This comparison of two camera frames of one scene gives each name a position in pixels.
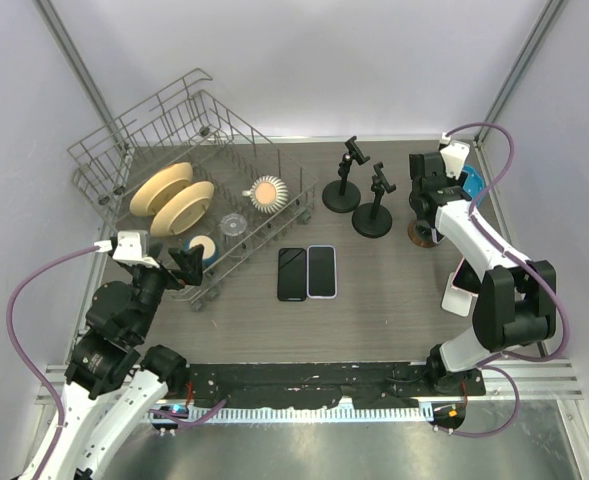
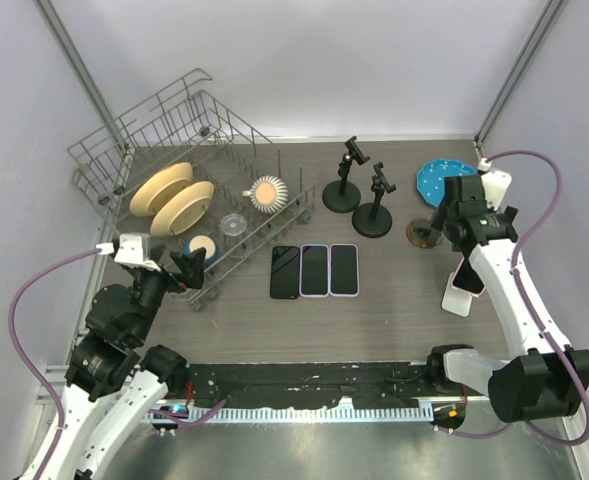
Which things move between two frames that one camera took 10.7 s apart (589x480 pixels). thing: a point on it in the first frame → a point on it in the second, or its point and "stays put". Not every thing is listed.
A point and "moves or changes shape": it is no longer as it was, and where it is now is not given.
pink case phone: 466,279 stays put
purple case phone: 321,271 moves or changes shape
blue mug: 210,248 stays put
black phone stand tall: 375,219 stays put
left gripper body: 151,282 stays put
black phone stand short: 344,196 stays put
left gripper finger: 190,263 stays put
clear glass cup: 233,224 stays put
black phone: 291,274 moves or changes shape
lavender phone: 437,237 → 344,270
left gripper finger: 154,249 stays put
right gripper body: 454,183 → 443,221
